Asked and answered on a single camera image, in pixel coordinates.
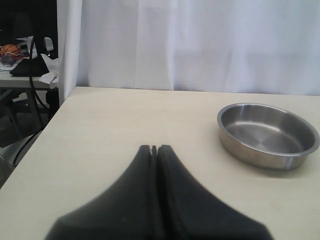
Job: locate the orange basketball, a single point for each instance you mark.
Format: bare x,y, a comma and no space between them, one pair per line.
10,50

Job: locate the grey background table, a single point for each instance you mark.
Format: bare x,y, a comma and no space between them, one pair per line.
26,95

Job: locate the black cloth on table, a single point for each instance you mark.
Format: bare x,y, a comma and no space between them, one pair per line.
35,67

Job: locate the white curtain backdrop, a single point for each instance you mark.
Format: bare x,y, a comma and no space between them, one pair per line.
243,46

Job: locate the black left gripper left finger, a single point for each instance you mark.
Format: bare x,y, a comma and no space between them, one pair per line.
125,211

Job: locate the white crumpled paper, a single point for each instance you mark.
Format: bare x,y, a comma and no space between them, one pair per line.
52,77

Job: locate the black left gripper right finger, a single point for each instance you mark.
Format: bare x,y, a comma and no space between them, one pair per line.
191,212

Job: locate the round stainless steel bowl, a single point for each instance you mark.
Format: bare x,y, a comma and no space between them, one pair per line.
266,136

